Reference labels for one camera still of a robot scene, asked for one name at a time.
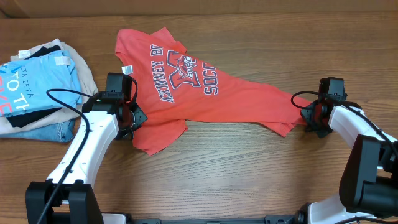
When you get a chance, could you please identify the red printed t-shirt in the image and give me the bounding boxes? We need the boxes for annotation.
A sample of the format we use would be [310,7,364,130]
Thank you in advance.
[115,28,305,155]

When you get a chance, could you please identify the light blue folded t-shirt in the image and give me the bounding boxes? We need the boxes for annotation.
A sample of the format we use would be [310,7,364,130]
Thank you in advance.
[1,50,81,117]

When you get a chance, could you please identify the folded blue jeans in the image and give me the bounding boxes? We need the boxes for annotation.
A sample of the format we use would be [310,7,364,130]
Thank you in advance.
[1,119,75,143]

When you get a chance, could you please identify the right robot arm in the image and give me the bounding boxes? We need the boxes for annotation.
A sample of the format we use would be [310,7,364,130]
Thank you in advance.
[290,97,397,223]

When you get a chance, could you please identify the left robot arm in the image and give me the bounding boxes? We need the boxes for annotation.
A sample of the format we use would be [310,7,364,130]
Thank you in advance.
[25,90,147,223]

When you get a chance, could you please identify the beige folded garment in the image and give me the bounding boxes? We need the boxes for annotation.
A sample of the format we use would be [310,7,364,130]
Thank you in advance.
[1,39,98,134]

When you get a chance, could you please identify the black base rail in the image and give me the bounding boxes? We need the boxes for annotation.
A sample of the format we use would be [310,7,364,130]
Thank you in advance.
[127,215,295,224]

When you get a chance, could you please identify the black folded garment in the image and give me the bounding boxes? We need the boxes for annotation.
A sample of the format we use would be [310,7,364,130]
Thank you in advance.
[6,45,61,128]

